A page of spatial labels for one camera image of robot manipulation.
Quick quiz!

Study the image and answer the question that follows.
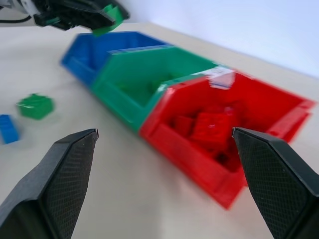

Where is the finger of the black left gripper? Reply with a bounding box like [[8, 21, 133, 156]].
[[109, 0, 131, 21], [74, 7, 117, 32]]

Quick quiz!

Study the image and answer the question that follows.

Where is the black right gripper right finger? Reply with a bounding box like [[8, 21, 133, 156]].
[[231, 127, 319, 239]]

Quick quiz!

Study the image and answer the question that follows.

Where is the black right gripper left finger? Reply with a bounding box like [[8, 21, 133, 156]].
[[0, 128, 100, 239]]

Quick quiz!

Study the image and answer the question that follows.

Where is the green toy block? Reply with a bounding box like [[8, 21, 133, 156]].
[[15, 93, 54, 120], [91, 4, 125, 38]]

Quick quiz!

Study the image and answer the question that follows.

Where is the blue plastic bin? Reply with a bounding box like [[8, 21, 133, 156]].
[[59, 30, 172, 88]]

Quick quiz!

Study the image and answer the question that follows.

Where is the blue toy block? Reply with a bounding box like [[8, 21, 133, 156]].
[[0, 114, 20, 145]]

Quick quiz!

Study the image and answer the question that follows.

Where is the large red toy block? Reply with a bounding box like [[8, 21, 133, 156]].
[[191, 112, 235, 150]]

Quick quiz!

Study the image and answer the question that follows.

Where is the red plastic bin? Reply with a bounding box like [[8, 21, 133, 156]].
[[139, 71, 317, 210]]

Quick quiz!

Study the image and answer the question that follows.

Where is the green plastic bin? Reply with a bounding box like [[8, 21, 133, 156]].
[[91, 45, 226, 133]]

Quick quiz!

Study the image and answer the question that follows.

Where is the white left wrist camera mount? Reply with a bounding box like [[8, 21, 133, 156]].
[[0, 0, 42, 16]]

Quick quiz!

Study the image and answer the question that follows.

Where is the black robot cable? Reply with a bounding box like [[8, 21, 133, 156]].
[[0, 15, 35, 23]]

